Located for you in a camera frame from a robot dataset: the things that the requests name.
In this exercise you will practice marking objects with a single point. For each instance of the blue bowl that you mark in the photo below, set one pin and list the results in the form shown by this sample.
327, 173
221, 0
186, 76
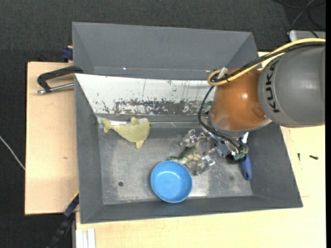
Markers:
170, 182

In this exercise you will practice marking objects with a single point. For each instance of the yellow-green toy dolphin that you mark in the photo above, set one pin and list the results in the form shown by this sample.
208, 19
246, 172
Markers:
133, 132

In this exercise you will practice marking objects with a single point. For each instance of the small black screw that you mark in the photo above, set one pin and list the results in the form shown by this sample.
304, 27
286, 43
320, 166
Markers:
314, 157

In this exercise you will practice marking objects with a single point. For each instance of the grey metal bin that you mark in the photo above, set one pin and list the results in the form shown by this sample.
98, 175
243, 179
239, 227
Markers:
129, 169

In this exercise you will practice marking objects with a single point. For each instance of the green toy dinosaur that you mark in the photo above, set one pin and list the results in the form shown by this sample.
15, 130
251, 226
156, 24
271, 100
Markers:
188, 155

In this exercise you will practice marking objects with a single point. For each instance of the pale cardboard board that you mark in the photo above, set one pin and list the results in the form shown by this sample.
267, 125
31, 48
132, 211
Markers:
51, 138

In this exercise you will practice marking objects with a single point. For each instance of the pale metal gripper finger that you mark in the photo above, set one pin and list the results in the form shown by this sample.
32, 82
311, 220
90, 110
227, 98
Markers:
208, 160
190, 138

